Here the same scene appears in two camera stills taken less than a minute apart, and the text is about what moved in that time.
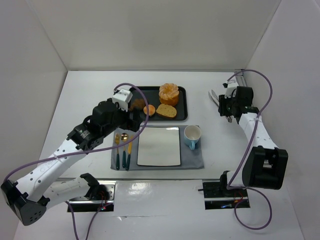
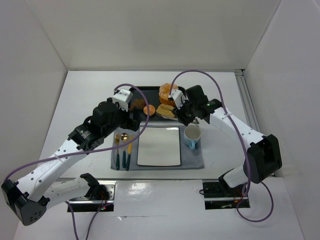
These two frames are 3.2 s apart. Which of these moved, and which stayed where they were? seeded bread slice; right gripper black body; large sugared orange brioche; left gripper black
Moved: right gripper black body
Stayed: left gripper black; large sugared orange brioche; seeded bread slice
